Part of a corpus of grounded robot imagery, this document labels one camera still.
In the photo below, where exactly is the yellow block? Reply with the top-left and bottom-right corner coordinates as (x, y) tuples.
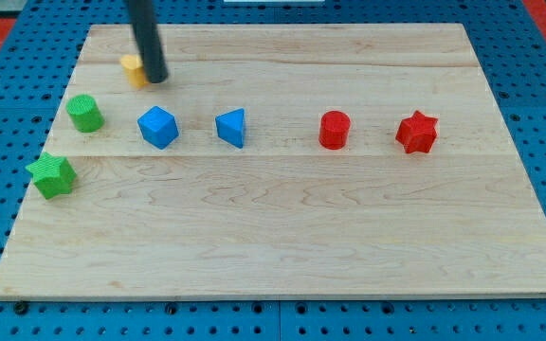
(119, 54), (149, 88)

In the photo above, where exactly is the blue cube block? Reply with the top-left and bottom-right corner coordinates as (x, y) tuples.
(137, 106), (179, 150)

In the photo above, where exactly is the green cylinder block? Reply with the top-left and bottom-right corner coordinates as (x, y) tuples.
(65, 94), (104, 133)

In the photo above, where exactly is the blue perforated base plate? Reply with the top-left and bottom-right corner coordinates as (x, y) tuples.
(0, 1), (546, 340)

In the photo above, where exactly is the red star block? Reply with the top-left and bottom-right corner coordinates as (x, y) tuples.
(395, 110), (439, 153)

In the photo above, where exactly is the light wooden board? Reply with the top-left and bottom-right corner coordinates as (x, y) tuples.
(0, 24), (546, 301)

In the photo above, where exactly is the green star block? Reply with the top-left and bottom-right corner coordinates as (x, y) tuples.
(26, 152), (77, 200)

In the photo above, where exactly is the red cylinder block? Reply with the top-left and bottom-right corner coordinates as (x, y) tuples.
(318, 111), (351, 150)

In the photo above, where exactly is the black cylindrical robot arm stick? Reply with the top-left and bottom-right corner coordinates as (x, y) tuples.
(125, 0), (169, 83)

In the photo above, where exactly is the blue triangle block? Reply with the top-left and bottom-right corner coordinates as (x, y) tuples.
(215, 108), (245, 149)

